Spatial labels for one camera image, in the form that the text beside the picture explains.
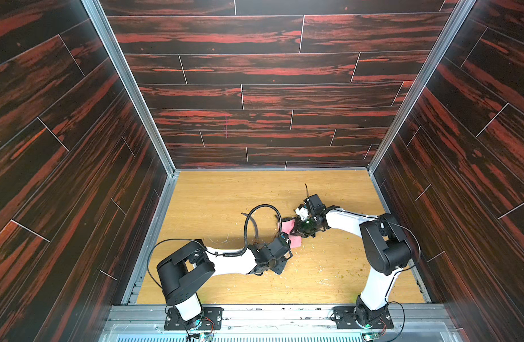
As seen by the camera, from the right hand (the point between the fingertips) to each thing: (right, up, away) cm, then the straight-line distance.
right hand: (295, 231), depth 97 cm
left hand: (-6, -11, -10) cm, 16 cm away
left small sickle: (-18, +2, +1) cm, 18 cm away
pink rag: (-1, -2, -10) cm, 10 cm away
